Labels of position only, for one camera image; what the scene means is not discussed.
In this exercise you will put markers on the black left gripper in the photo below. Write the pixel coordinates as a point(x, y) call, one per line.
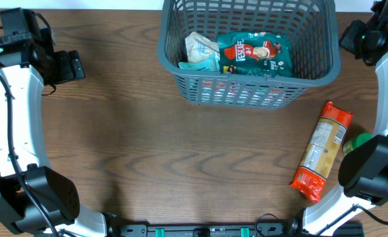
point(76, 64)

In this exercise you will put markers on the beige paper snack bag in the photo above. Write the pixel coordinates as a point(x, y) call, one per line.
point(199, 48)

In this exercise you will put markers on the green Nescafe coffee bag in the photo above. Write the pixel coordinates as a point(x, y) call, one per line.
point(255, 54)

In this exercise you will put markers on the grey plastic lattice basket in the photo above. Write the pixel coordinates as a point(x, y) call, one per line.
point(310, 26)

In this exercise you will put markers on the orange pasta packet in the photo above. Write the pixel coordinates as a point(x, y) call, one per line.
point(314, 168)

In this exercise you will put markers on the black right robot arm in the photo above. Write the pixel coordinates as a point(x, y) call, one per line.
point(363, 173)

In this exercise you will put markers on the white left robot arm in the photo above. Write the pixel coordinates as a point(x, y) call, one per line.
point(34, 198)

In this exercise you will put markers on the green lid jar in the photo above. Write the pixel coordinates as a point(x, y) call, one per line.
point(355, 142)

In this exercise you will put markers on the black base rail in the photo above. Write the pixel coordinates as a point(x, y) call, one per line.
point(271, 229)

